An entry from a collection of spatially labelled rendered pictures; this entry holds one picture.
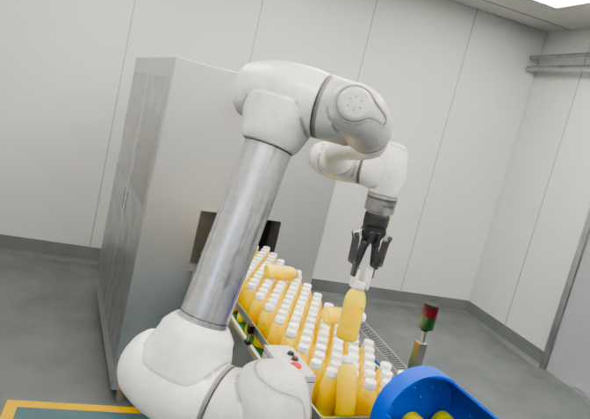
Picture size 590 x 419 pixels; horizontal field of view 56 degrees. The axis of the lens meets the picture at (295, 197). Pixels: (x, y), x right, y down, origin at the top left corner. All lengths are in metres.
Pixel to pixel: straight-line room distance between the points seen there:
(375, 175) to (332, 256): 4.56
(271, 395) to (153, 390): 0.23
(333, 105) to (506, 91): 5.82
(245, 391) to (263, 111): 0.52
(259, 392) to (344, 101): 0.54
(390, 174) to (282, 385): 0.77
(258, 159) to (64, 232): 4.73
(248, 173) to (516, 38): 5.94
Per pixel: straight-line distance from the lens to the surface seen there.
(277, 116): 1.07
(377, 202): 1.60
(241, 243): 1.07
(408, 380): 1.64
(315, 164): 1.63
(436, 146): 6.37
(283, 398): 1.02
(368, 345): 2.18
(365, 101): 1.01
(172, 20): 5.52
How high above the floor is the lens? 1.85
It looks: 8 degrees down
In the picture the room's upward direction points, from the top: 13 degrees clockwise
